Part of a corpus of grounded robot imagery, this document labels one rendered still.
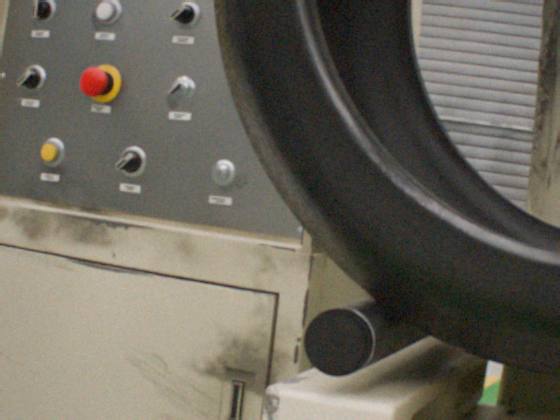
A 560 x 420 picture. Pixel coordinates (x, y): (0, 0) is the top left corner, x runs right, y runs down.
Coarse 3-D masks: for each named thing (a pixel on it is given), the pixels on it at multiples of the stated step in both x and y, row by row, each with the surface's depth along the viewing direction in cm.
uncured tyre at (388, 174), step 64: (256, 0) 76; (320, 0) 99; (384, 0) 101; (256, 64) 77; (320, 64) 74; (384, 64) 101; (256, 128) 79; (320, 128) 75; (384, 128) 100; (320, 192) 75; (384, 192) 73; (448, 192) 99; (384, 256) 74; (448, 256) 72; (512, 256) 70; (448, 320) 74; (512, 320) 71
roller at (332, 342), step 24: (336, 312) 75; (360, 312) 76; (384, 312) 79; (312, 336) 75; (336, 336) 75; (360, 336) 74; (384, 336) 77; (408, 336) 84; (312, 360) 76; (336, 360) 75; (360, 360) 75
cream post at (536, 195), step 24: (552, 0) 106; (552, 24) 106; (552, 48) 106; (552, 72) 106; (552, 96) 106; (552, 120) 106; (552, 144) 106; (552, 168) 106; (528, 192) 108; (552, 192) 106; (552, 216) 106; (504, 384) 108; (528, 384) 107; (552, 384) 106; (528, 408) 107; (552, 408) 106
